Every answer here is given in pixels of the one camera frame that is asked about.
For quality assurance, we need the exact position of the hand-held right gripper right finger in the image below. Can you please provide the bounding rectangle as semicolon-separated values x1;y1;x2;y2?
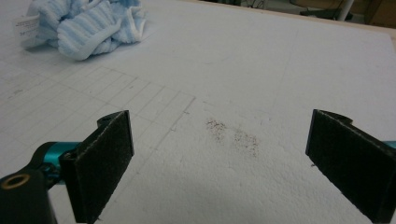
305;108;396;224

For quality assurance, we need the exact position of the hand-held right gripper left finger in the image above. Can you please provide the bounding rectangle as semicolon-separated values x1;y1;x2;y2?
59;109;135;224

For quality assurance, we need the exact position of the light blue striped towel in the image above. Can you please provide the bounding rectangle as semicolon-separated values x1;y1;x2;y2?
12;0;148;62

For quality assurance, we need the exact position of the white foam mat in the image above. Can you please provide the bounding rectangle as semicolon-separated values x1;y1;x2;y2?
0;0;396;224

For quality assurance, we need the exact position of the cardboard box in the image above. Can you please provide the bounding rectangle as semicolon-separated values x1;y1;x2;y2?
364;0;396;29

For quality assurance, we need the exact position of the white desk leg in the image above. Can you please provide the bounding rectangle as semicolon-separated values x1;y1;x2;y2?
337;0;356;21

